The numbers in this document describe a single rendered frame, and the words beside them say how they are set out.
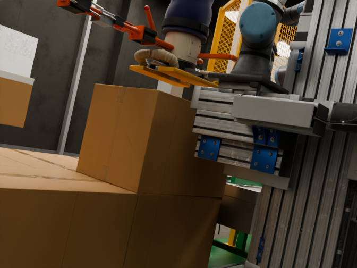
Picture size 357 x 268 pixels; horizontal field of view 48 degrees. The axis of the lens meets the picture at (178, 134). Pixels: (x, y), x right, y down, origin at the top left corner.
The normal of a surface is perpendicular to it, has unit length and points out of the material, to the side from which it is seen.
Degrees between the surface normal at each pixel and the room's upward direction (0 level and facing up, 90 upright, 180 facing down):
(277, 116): 90
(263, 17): 97
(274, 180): 90
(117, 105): 90
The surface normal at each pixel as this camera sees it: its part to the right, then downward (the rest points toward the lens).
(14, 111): 0.67, 0.13
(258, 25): -0.28, 0.05
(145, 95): -0.63, -0.15
